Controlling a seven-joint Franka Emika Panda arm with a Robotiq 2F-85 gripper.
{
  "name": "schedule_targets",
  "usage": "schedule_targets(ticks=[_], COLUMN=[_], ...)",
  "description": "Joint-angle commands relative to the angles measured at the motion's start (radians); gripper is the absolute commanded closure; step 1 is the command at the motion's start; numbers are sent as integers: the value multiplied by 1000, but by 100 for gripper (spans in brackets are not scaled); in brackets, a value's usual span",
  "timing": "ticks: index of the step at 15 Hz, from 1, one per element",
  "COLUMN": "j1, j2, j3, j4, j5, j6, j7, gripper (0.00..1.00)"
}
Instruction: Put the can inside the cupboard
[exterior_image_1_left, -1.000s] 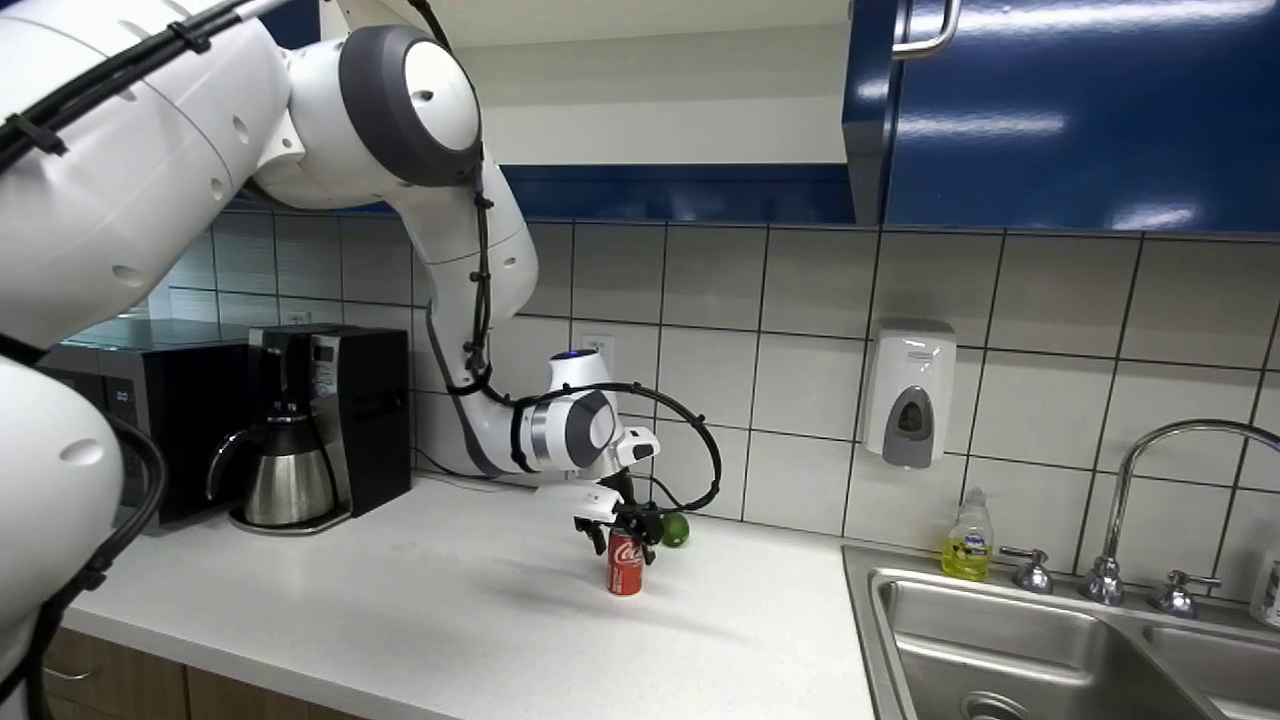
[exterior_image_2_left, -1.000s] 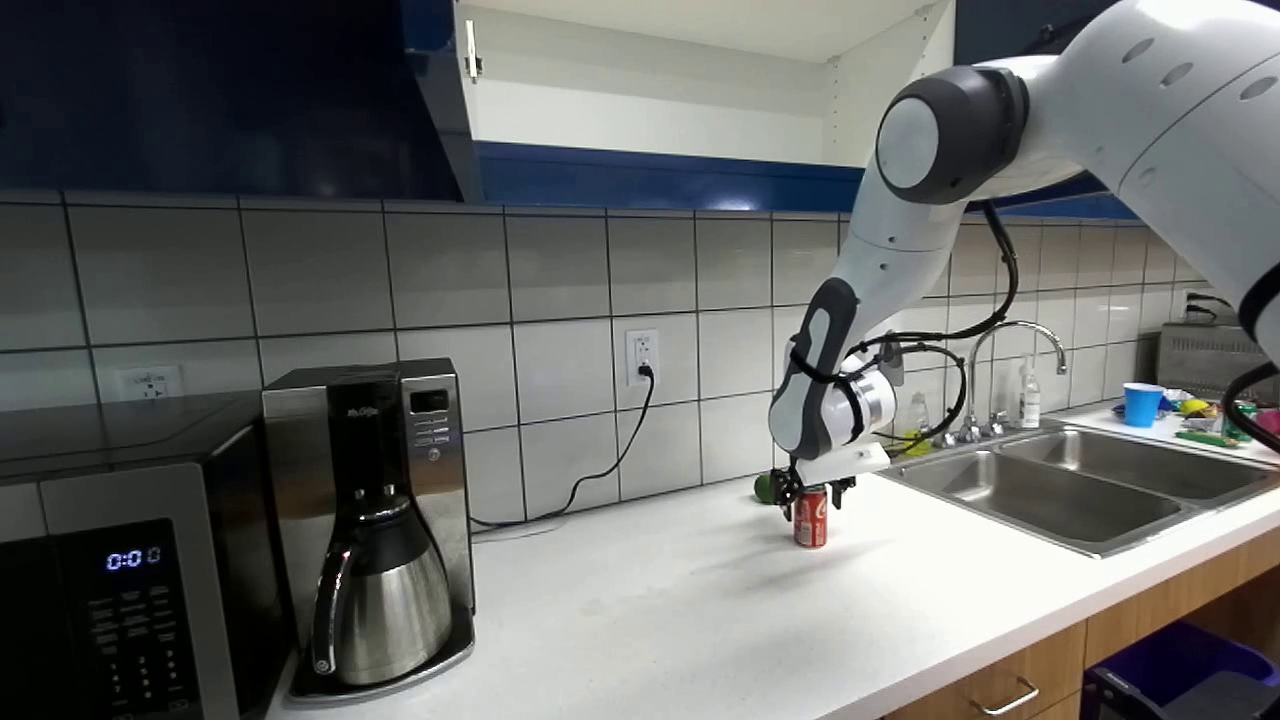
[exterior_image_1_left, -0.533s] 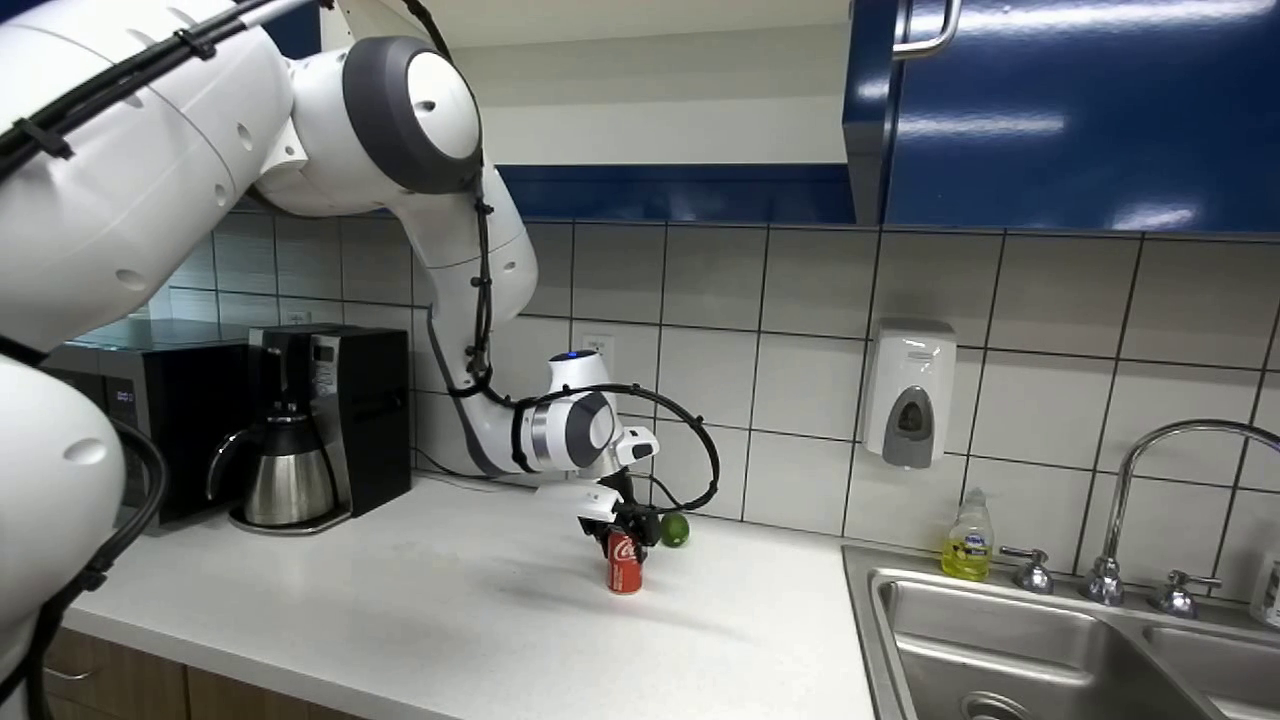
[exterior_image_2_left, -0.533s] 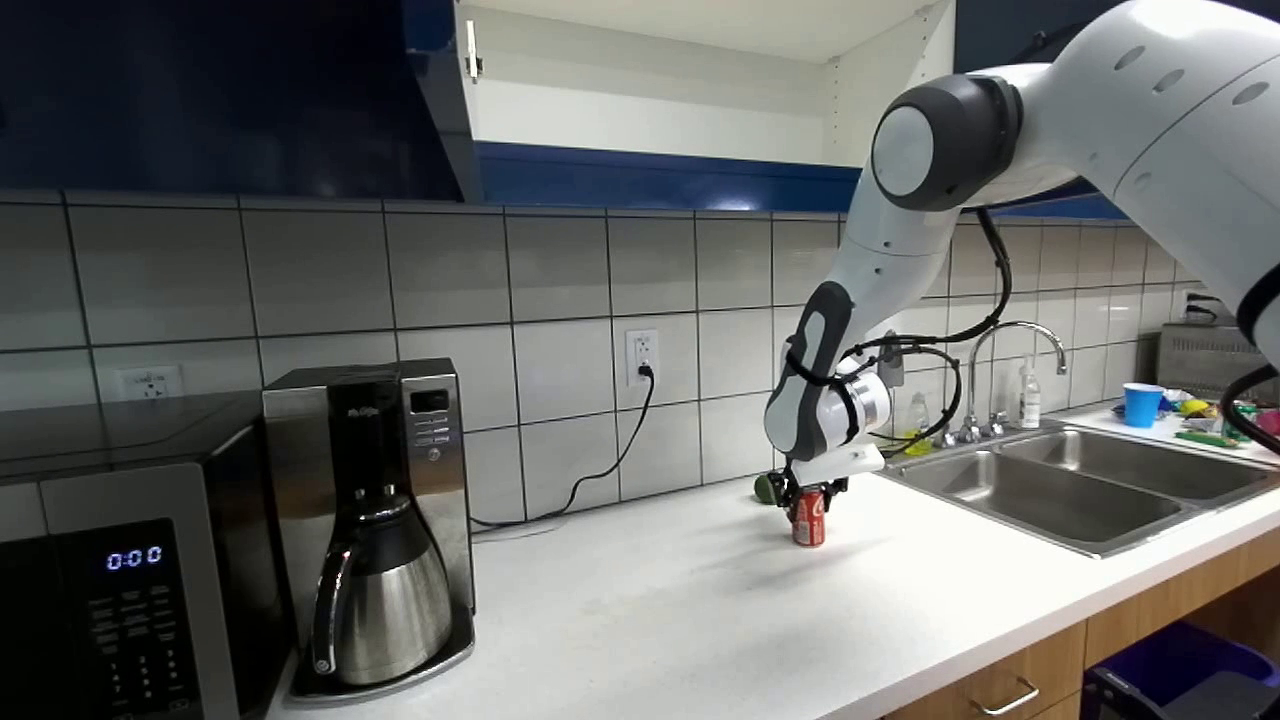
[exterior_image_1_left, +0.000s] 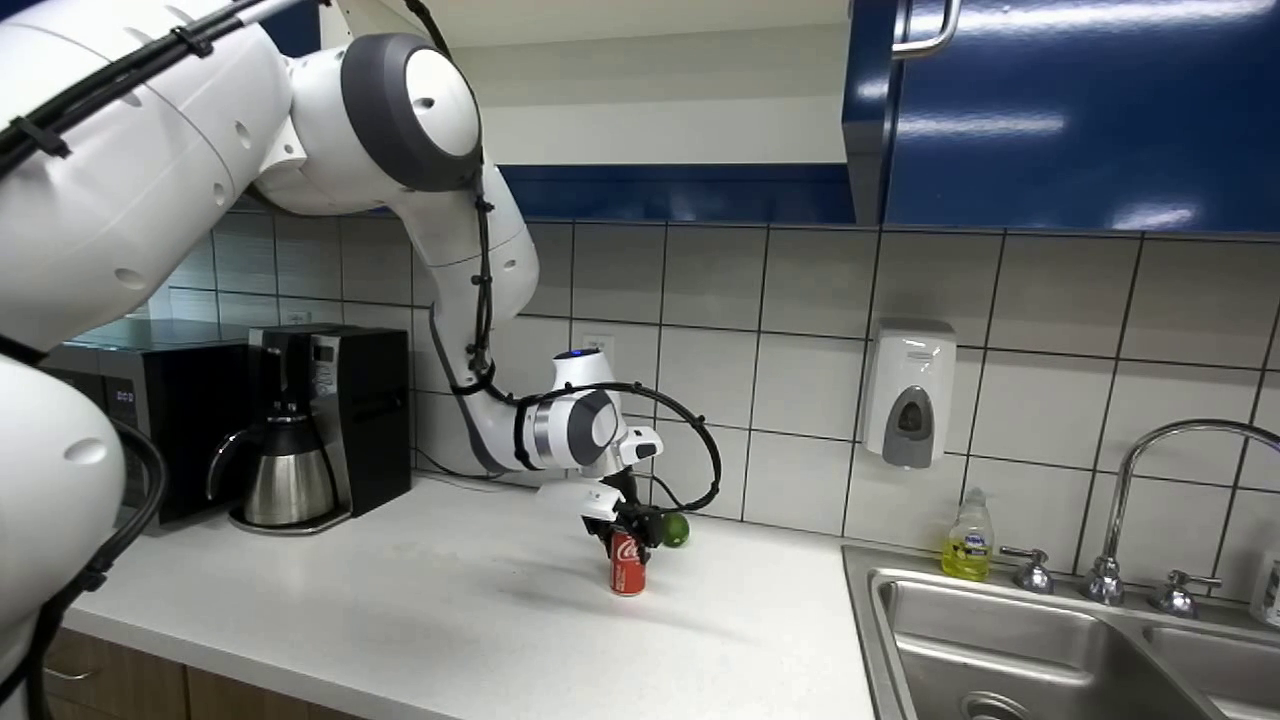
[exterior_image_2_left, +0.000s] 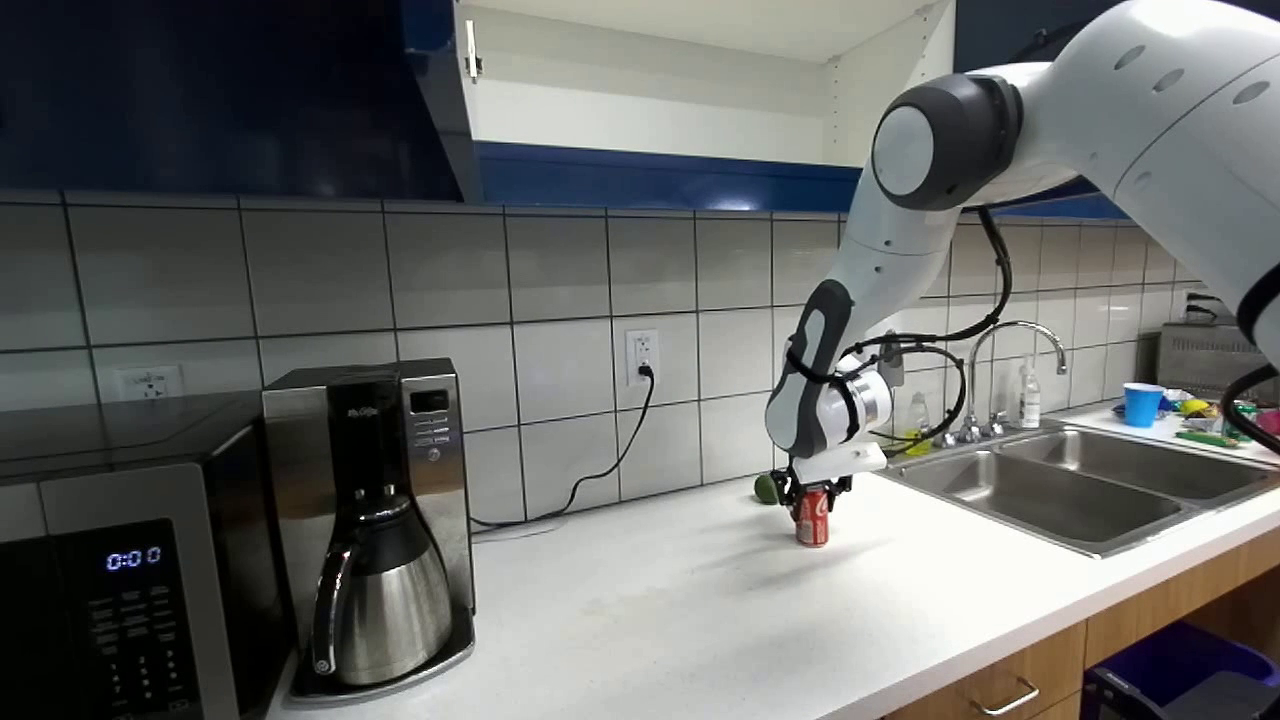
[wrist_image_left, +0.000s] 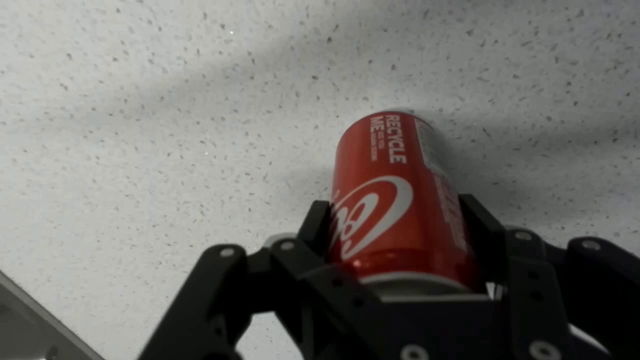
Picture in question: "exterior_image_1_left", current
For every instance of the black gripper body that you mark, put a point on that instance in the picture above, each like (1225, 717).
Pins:
(640, 498)

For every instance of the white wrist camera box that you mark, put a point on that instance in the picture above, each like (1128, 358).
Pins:
(600, 504)

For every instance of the stainless steel double sink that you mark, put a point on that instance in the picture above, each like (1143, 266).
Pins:
(1012, 642)

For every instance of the chrome gooseneck faucet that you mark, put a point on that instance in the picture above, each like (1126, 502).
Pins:
(1135, 460)

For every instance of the wooden lower cabinet drawers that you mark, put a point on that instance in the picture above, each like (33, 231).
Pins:
(132, 680)

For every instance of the red soda can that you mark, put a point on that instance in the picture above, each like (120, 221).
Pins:
(628, 572)

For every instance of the steel coffee carafe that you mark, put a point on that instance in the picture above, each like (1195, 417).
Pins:
(286, 480)

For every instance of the white wall soap dispenser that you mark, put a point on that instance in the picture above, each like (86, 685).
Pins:
(910, 384)

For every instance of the yellow dish soap bottle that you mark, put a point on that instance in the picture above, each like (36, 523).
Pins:
(968, 545)

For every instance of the black microwave oven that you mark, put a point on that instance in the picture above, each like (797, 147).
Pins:
(185, 413)

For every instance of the black coffee maker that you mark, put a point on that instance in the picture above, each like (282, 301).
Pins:
(365, 413)

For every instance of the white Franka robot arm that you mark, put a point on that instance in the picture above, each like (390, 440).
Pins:
(132, 175)

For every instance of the green lime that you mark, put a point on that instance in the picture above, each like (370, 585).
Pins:
(679, 529)

